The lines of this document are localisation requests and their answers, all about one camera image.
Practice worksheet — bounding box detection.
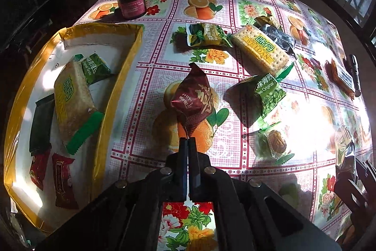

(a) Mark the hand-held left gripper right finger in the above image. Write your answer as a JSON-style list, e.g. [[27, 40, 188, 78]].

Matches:
[[188, 138, 343, 251]]

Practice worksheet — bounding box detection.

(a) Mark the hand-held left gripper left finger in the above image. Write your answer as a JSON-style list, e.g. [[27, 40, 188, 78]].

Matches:
[[35, 138, 188, 251]]

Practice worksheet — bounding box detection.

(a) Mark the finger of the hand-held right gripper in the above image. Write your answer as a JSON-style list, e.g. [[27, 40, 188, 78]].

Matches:
[[334, 177, 369, 209], [354, 158, 376, 181]]

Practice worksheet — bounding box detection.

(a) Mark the black foil packet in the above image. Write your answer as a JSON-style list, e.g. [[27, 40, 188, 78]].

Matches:
[[258, 23, 297, 56], [334, 125, 356, 173]]

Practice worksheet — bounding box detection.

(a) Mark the brown snack packet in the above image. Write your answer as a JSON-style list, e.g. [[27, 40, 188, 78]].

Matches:
[[170, 62, 215, 137]]

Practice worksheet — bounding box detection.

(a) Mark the clear green cake packet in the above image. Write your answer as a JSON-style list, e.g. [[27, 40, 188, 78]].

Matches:
[[255, 123, 295, 166]]

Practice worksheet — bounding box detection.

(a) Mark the orange cracker packet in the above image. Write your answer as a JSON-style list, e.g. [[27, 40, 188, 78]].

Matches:
[[325, 58, 356, 100]]

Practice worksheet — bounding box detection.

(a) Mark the red and white packet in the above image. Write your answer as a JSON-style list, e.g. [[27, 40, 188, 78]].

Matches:
[[52, 153, 79, 210]]

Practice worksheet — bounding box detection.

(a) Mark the green yellow cracker packet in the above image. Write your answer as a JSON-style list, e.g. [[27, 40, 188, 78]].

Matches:
[[231, 24, 295, 84], [54, 58, 105, 155]]

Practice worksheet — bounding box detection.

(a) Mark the dark green pea packet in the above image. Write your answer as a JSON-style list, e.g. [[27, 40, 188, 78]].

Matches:
[[80, 53, 111, 85]]

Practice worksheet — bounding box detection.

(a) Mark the yellow green pea packet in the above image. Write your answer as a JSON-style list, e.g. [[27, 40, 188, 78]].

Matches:
[[186, 22, 234, 48]]

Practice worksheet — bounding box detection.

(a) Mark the red packet with round logo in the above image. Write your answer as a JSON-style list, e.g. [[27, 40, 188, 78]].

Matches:
[[29, 149, 51, 192]]

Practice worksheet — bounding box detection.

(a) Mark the white box with yellow tape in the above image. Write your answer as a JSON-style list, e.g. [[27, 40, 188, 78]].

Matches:
[[4, 22, 144, 231]]

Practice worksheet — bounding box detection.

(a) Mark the long dark green packet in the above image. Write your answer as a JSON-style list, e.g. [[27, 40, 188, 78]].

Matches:
[[29, 93, 56, 155]]

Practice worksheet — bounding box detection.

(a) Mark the small yellow green packet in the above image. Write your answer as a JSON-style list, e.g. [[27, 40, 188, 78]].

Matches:
[[253, 15, 282, 31]]

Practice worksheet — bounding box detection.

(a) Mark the black flashlight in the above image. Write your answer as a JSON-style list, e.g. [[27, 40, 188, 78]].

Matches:
[[349, 54, 362, 98]]

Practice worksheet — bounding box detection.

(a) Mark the fruit and flower tablecloth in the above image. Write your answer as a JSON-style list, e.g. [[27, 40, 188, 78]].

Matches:
[[9, 0, 371, 251]]

